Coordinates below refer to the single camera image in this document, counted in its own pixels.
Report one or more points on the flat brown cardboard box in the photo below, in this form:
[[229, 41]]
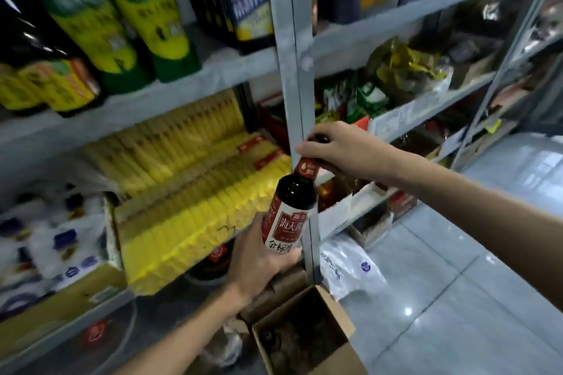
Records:
[[52, 304]]

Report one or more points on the person's left hand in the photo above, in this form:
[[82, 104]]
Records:
[[248, 262]]

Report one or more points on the person's left thumb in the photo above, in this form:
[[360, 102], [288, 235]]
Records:
[[286, 258]]

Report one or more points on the person's right thumb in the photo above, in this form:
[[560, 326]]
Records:
[[316, 153]]

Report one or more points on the stack of yellow noodle packets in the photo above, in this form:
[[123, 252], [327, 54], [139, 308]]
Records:
[[189, 177]]

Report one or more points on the dark bottle top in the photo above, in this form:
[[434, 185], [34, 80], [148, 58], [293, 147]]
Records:
[[266, 337]]

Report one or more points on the pile of white blue-label packets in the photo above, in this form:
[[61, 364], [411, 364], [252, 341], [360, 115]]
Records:
[[44, 243]]

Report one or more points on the green yellow oil bottle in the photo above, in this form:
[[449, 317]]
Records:
[[88, 23], [154, 14]]

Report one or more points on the person's right hand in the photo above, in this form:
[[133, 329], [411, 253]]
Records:
[[358, 153]]

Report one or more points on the grey metal shelf rack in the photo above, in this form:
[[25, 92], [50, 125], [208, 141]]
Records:
[[422, 10], [281, 49]]

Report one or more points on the crumpled clear plastic bag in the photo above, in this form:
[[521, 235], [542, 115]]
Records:
[[224, 346]]

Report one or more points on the open brown cardboard box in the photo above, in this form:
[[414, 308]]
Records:
[[303, 335]]

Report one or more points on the dark bottle with red label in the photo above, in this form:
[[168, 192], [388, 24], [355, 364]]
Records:
[[211, 262]]

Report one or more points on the amber sauce bottle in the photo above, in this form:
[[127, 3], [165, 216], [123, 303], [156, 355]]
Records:
[[327, 194]]

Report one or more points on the cardboard box of noodles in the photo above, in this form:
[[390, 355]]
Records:
[[115, 229]]

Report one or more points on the pile of green snack packets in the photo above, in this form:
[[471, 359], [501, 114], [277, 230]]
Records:
[[356, 100]]

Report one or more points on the white plastic bag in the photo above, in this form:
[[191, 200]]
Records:
[[347, 269]]

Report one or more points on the red cap bottle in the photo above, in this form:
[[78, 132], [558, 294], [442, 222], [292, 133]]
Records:
[[96, 334]]

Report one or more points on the person's left forearm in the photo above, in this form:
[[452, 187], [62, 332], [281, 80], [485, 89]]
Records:
[[184, 337]]

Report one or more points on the dark bottle with yellow label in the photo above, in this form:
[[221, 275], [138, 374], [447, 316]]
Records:
[[13, 89], [57, 76]]

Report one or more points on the person's right forearm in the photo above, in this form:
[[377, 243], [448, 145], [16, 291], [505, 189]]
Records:
[[479, 221]]

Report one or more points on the white cardboard tray box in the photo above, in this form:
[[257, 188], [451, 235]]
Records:
[[409, 113]]

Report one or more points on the pile of yellow-green bags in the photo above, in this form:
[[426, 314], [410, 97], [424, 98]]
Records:
[[407, 65]]

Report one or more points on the dark soy sauce bottle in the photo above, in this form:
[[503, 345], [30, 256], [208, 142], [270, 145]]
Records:
[[292, 201]]

